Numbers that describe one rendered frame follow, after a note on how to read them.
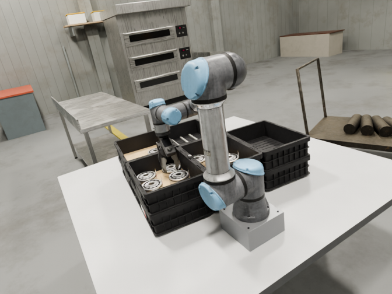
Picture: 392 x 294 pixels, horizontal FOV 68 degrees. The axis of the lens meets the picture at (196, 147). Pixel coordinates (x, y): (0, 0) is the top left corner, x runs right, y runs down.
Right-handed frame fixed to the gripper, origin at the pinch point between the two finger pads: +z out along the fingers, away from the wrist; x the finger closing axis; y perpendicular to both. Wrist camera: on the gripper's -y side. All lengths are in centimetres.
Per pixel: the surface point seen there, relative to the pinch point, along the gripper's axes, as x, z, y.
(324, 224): -48, 20, -50
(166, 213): 10.4, 9.5, -20.5
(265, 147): -58, 7, 6
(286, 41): -682, 35, 803
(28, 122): 163, 66, 538
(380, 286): -97, 90, -43
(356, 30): -837, 27, 638
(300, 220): -42, 20, -43
